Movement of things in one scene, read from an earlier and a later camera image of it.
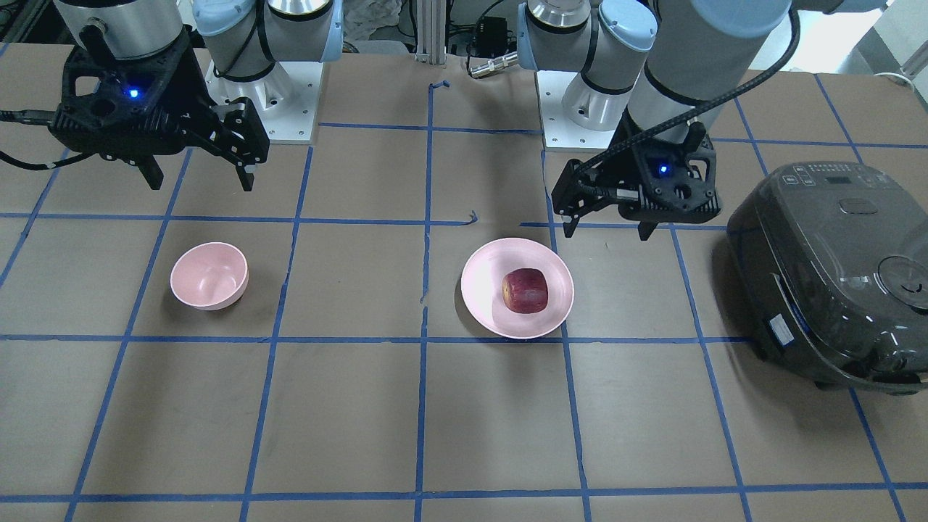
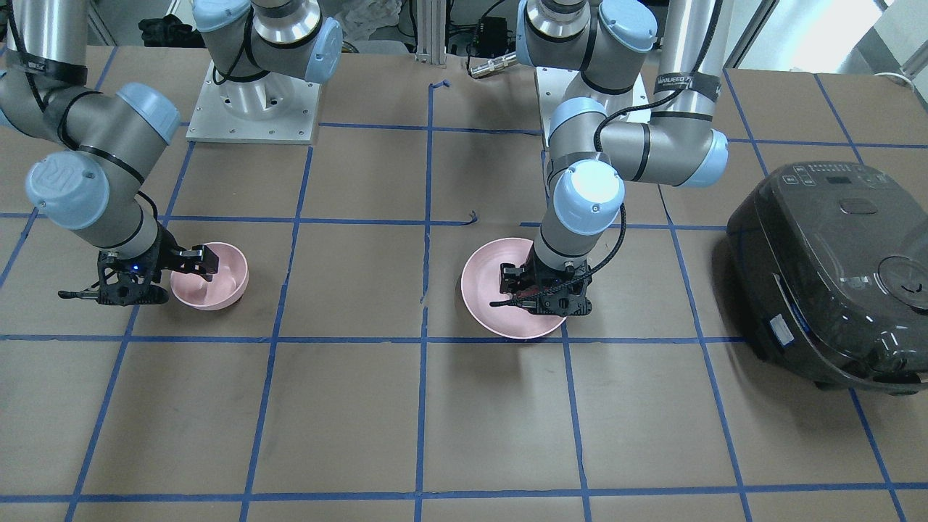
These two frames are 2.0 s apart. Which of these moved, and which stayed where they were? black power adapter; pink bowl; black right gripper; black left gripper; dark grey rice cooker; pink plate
Moved: black right gripper; black left gripper
Stayed: dark grey rice cooker; pink bowl; pink plate; black power adapter
